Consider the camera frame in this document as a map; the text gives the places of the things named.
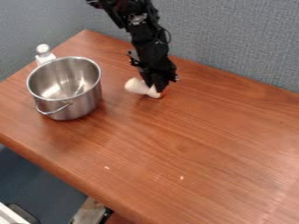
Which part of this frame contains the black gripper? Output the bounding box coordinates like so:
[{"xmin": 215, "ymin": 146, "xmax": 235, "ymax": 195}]
[{"xmin": 129, "ymin": 34, "xmax": 179, "ymax": 93}]

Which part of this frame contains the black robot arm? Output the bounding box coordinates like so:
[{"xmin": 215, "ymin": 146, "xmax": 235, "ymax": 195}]
[{"xmin": 86, "ymin": 0, "xmax": 179, "ymax": 98}]

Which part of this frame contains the shiny metal pot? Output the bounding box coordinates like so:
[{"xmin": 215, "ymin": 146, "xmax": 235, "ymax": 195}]
[{"xmin": 26, "ymin": 56, "xmax": 102, "ymax": 121}]

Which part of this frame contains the white red-capped toy mushroom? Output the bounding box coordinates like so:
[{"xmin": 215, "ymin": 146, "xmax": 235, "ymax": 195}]
[{"xmin": 125, "ymin": 78, "xmax": 165, "ymax": 99}]

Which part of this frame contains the metal table leg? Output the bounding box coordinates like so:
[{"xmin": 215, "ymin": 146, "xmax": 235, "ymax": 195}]
[{"xmin": 70, "ymin": 197, "xmax": 114, "ymax": 224}]

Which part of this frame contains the white salt shaker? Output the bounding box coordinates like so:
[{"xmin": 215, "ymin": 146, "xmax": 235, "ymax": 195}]
[{"xmin": 35, "ymin": 44, "xmax": 56, "ymax": 66}]

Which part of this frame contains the white object at corner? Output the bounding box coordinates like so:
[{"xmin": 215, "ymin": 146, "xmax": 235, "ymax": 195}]
[{"xmin": 0, "ymin": 202, "xmax": 31, "ymax": 224}]

